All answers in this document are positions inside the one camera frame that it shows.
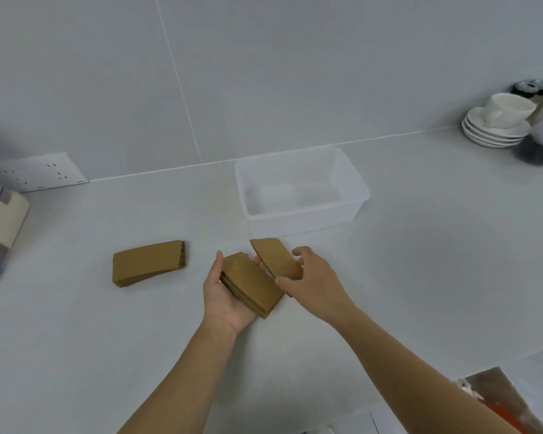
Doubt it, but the orange object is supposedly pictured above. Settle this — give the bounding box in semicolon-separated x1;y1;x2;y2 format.
485;403;528;434

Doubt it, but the white ceramic cup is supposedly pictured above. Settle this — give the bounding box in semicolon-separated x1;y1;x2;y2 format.
483;92;537;129

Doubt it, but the brown cardboard box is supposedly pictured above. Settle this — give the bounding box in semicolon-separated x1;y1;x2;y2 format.
455;366;543;434

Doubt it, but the person's right hand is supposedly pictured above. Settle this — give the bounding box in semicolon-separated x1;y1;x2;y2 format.
275;246;355;324

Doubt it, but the stack of brown cardboard sleeves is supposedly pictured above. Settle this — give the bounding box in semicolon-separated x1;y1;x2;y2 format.
112;240;186;290

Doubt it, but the person's left forearm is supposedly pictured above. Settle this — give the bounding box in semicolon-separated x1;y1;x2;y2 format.
117;320;250;434

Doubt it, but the glass jar with dark contents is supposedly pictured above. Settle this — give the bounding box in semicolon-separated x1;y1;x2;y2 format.
512;110;543;167

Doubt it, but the white wall outlet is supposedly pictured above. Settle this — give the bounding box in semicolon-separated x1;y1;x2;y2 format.
0;152;89;194

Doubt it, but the white object in box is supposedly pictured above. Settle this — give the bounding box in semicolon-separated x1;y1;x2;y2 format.
455;379;486;401

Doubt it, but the person's left hand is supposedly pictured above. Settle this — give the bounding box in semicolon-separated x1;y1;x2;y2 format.
203;250;259;336

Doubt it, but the person's right forearm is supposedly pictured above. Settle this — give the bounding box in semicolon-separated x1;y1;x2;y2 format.
329;306;523;434

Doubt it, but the black lidded jar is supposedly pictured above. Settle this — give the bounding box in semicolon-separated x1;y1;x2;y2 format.
512;78;543;98

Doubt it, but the clear plastic container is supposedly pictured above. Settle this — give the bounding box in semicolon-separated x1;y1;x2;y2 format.
234;146;371;236

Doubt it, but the white saucer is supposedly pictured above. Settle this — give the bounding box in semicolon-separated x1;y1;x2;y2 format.
466;106;532;137
463;126;526;149
462;121;529;145
463;115;531;141

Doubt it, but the single brown cardboard sleeve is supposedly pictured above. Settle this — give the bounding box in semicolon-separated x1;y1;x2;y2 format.
249;238;304;298

